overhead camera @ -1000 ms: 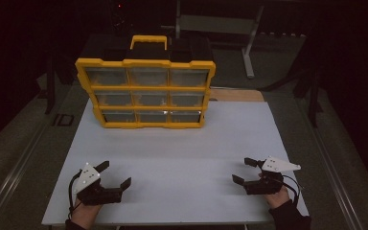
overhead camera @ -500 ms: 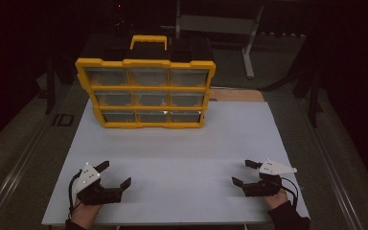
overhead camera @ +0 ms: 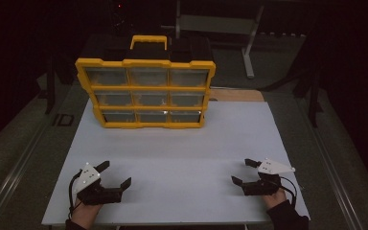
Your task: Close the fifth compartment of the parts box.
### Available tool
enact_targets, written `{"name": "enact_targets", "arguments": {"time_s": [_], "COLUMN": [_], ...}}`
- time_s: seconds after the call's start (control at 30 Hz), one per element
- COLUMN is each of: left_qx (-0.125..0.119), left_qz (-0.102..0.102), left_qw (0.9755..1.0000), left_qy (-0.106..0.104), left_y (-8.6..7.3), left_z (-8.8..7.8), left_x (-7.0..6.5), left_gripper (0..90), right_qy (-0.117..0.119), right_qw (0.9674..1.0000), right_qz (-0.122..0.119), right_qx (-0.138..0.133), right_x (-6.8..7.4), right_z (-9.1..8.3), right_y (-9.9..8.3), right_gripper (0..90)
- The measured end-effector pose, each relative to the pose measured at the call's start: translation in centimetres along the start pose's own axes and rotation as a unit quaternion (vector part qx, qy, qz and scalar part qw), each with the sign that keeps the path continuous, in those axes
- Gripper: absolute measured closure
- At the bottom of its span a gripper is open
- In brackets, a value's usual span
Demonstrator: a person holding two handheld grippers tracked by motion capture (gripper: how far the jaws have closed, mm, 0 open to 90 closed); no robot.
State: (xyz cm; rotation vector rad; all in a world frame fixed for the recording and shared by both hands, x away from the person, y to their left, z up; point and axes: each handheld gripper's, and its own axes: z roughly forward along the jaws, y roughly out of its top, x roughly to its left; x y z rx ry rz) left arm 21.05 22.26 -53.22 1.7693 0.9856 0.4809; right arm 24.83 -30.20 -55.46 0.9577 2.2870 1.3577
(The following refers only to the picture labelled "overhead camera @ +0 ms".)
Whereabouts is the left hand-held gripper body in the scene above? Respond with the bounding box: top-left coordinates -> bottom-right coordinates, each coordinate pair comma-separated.
72,162 -> 124,206

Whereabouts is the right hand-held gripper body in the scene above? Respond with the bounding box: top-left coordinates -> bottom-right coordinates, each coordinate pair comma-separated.
241,157 -> 296,196

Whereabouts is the clear plastic drawer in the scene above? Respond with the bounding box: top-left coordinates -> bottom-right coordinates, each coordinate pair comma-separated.
130,90 -> 169,108

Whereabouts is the yellow black drawer organizer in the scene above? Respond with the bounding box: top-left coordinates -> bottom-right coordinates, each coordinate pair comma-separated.
75,34 -> 217,129

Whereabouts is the person's right hand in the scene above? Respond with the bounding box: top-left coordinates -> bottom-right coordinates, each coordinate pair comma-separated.
262,188 -> 288,211

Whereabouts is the person's left hand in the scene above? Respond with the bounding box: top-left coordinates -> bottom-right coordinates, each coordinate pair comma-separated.
71,197 -> 104,230

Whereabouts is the wooden board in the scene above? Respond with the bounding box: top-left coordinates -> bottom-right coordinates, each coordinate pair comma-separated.
209,88 -> 265,103

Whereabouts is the black stand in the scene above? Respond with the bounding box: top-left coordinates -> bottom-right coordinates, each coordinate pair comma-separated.
36,47 -> 75,115
258,32 -> 326,128

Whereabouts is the grid of clear drawers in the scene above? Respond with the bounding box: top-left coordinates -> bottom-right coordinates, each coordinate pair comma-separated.
85,67 -> 209,124

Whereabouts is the grey metal stand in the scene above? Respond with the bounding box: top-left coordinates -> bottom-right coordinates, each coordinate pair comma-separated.
161,0 -> 266,80

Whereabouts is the dark device with red light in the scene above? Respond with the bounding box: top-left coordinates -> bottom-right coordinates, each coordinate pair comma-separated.
108,0 -> 132,31

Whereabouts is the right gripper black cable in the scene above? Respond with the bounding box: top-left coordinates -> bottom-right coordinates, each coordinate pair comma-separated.
279,175 -> 298,209

